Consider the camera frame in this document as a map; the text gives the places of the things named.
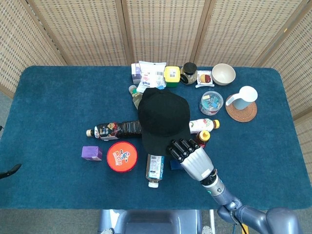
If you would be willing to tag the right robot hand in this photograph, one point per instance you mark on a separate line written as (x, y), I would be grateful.
(191, 156)

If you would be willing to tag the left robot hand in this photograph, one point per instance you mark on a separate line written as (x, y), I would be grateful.
(11, 169)

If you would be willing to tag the black baseball cap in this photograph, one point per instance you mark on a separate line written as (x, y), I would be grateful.
(163, 119)

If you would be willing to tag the robot base body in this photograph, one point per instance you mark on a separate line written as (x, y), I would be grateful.
(156, 221)

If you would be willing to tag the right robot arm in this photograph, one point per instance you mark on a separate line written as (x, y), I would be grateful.
(243, 209)

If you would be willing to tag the dark blue long box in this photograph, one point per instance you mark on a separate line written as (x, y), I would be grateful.
(175, 165)

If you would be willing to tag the red sauce bottle yellow cap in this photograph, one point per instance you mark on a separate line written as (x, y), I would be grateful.
(202, 137)

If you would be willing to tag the white floral drink bottle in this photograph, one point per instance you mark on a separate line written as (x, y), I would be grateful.
(203, 124)

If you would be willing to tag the clear water bottle blue label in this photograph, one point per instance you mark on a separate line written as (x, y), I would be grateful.
(154, 170)

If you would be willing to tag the clear tub of clips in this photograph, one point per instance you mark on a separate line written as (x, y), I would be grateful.
(211, 103)

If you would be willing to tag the woven round coaster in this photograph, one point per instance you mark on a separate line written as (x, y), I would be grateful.
(241, 113)

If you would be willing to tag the red round tin lid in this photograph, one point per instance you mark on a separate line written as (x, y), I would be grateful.
(122, 157)

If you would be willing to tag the blue table cloth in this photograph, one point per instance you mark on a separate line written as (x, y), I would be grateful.
(61, 109)

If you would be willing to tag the white snack packet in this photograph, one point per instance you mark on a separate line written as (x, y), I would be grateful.
(205, 78)

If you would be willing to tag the yellowish drink bottle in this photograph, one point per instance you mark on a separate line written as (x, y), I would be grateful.
(135, 96)

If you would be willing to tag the yellow green container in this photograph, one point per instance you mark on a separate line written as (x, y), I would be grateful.
(172, 76)

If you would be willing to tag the dark tea bottle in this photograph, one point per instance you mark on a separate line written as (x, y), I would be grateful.
(113, 130)

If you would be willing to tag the glass jar black lid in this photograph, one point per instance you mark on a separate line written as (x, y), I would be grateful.
(189, 73)

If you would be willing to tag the purple small box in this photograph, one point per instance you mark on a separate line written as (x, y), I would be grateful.
(91, 153)

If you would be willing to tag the beige bowl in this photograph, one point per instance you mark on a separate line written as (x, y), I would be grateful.
(223, 74)

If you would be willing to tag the white plastic bag pack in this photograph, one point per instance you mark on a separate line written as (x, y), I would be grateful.
(151, 77)

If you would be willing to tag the purple white carton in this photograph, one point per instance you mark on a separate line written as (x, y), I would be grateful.
(135, 73)

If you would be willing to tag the woven folding screen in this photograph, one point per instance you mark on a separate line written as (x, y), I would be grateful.
(161, 29)

